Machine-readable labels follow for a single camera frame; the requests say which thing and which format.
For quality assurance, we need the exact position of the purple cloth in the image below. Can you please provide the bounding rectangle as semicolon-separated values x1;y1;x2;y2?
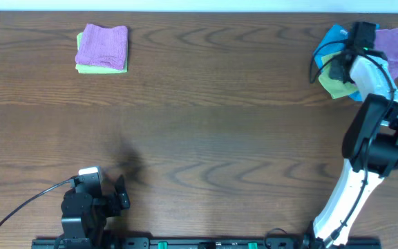
375;28;398;80
75;23;129;71

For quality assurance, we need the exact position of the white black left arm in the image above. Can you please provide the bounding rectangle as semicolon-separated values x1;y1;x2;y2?
61;173;130;244

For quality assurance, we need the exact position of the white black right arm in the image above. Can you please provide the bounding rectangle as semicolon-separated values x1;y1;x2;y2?
302;50;398;248

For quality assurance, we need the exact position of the blue cloth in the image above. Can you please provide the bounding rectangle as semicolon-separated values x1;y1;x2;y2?
309;24;395;100

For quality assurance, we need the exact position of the folded green cloth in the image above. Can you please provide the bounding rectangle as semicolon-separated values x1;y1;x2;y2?
75;32;129;75

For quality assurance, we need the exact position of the folded purple cloth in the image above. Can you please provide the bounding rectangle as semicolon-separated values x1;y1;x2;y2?
75;23;129;71

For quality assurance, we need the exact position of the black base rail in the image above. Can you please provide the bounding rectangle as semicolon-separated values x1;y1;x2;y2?
31;236;382;249

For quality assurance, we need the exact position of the black left cable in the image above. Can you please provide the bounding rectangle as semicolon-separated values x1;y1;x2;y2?
0;178;75;249

